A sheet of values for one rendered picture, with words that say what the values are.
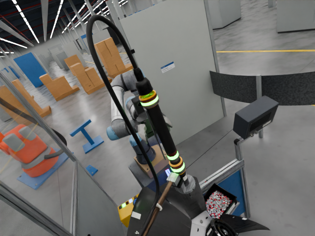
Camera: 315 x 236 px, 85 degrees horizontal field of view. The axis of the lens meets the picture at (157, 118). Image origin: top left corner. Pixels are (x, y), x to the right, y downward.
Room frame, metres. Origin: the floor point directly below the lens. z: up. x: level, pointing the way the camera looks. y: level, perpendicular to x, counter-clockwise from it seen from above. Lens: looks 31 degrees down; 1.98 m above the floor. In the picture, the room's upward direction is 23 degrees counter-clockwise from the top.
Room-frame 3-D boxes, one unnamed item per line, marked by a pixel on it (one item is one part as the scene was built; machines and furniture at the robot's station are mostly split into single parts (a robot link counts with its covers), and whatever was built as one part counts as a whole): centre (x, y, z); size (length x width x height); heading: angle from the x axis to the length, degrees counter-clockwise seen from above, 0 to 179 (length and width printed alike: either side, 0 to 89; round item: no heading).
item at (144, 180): (1.02, 0.19, 0.50); 0.30 x 0.30 x 1.00; 23
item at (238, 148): (0.84, -0.45, 0.96); 0.03 x 0.03 x 0.20; 11
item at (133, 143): (1.01, 0.18, 1.25); 0.13 x 0.12 x 0.14; 84
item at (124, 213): (0.68, 0.36, 1.02); 0.16 x 0.10 x 0.11; 101
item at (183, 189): (0.38, 0.01, 1.50); 0.09 x 0.07 x 0.10; 136
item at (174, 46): (2.34, -0.57, 1.10); 1.21 x 0.05 x 2.20; 101
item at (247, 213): (0.84, -0.45, 0.39); 0.04 x 0.04 x 0.78; 11
